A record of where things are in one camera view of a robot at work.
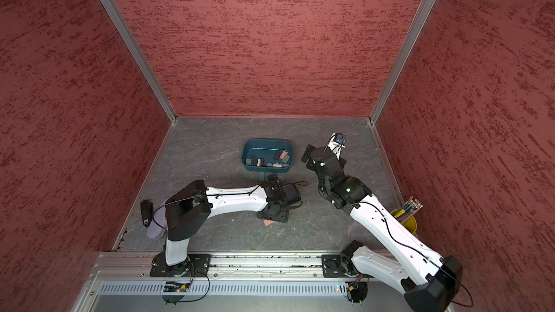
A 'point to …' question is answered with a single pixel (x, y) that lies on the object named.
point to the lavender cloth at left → (155, 229)
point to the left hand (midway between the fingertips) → (275, 219)
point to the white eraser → (259, 161)
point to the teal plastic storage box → (267, 155)
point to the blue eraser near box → (261, 176)
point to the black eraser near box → (272, 177)
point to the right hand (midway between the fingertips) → (317, 155)
